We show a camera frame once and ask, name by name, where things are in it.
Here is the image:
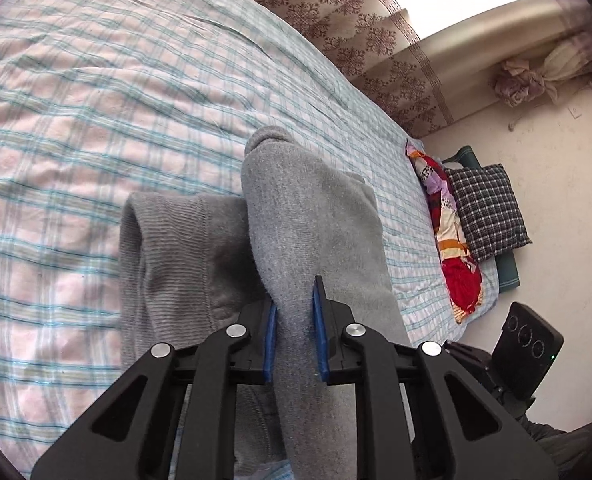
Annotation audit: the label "colourful printed blanket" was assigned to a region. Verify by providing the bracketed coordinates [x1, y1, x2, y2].
[405, 139, 486, 325]

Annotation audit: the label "brown patterned curtain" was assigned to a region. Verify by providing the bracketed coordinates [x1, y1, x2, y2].
[186, 0, 457, 138]

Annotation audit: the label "beige tied curtain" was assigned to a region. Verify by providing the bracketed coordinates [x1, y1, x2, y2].
[493, 30, 592, 108]

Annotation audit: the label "dark checked pillow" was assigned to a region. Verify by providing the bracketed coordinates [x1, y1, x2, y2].
[441, 146, 521, 291]

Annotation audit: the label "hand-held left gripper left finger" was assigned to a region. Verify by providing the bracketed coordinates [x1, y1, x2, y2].
[31, 300, 279, 480]

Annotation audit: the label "person's right forearm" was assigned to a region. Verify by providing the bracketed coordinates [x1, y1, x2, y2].
[513, 407, 592, 480]

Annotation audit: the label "bed with plaid sheet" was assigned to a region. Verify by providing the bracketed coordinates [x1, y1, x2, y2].
[0, 0, 502, 480]

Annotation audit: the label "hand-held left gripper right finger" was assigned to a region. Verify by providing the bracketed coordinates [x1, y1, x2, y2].
[312, 275, 559, 480]

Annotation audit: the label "grey pants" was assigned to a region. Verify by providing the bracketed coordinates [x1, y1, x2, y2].
[118, 126, 417, 480]

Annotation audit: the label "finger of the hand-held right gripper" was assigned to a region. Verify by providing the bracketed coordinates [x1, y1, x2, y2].
[443, 341, 497, 386]

